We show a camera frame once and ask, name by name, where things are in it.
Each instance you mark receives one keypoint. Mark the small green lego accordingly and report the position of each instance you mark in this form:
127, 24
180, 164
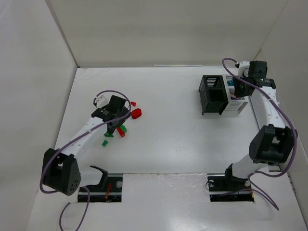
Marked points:
105, 142

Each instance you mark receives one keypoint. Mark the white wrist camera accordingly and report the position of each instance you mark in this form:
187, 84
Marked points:
100, 101
243, 69

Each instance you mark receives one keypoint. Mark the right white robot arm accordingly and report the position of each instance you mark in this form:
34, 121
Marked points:
276, 141

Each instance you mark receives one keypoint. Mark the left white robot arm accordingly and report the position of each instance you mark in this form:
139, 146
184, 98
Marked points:
60, 170

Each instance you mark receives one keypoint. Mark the black two-cell container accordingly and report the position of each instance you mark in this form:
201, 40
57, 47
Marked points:
213, 94

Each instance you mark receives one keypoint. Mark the red and green lego block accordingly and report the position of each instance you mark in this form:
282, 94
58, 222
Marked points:
122, 130

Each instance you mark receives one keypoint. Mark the white two-cell container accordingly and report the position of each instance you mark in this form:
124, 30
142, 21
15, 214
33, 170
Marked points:
234, 104

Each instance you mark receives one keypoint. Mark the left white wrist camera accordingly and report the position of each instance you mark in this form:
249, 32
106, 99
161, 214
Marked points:
100, 101

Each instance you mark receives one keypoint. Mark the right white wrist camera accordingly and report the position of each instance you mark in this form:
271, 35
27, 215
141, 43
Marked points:
243, 69

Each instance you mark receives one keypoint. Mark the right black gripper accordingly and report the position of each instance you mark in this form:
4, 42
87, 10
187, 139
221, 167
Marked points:
240, 89

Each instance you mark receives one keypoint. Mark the red rounded lego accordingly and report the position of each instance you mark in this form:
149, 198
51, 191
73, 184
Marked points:
136, 113

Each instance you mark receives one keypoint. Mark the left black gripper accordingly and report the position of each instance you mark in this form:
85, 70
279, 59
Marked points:
115, 122

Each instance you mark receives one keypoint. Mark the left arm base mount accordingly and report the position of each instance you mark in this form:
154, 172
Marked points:
104, 187

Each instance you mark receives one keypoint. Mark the teal curved lego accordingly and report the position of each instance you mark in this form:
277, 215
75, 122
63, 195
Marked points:
230, 83

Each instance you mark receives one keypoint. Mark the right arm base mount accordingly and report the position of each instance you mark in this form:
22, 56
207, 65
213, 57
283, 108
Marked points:
224, 187

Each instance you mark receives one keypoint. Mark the green wedge lego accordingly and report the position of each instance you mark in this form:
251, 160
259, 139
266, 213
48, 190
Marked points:
107, 134

